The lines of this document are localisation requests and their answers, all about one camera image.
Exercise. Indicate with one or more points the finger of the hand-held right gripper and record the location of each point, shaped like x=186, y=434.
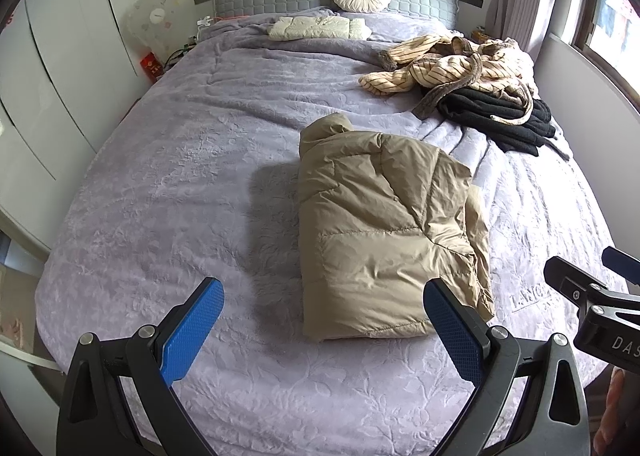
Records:
x=562, y=273
x=620, y=260

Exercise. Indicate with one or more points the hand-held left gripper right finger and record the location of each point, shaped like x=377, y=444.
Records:
x=455, y=331

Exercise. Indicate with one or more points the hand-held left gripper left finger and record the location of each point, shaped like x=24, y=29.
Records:
x=192, y=331

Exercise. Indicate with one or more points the beige puffer jacket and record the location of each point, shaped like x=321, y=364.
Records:
x=380, y=216

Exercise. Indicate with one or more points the person's right hand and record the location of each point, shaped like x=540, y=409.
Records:
x=617, y=401

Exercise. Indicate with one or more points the purple embossed blanket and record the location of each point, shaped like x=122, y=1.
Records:
x=175, y=186

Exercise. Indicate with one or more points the black folded clothing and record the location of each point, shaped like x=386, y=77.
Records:
x=490, y=109

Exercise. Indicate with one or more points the cream striped fleece robe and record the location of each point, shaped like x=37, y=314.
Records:
x=430, y=66

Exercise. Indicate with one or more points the window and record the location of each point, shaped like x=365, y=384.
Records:
x=615, y=11

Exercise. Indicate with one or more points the red box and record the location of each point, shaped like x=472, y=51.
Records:
x=151, y=67

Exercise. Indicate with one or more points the white wardrobe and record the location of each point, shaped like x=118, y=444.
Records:
x=60, y=61

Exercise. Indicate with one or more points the white power plug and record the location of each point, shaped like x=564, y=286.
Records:
x=202, y=22

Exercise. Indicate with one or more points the white standing fan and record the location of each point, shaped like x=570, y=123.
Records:
x=155, y=19

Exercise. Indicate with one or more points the cream quilted garment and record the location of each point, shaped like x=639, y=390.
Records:
x=315, y=28

